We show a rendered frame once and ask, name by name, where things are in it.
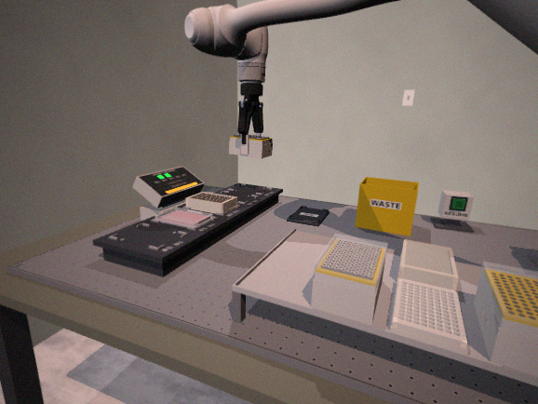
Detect black flat pad with label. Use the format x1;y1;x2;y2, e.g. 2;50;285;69
287;206;330;226

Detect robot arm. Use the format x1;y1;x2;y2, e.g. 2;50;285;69
184;0;538;84

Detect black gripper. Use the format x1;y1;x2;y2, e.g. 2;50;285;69
237;83;263;155

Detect yellow waste bin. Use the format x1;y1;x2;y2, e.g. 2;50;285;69
356;177;419;236

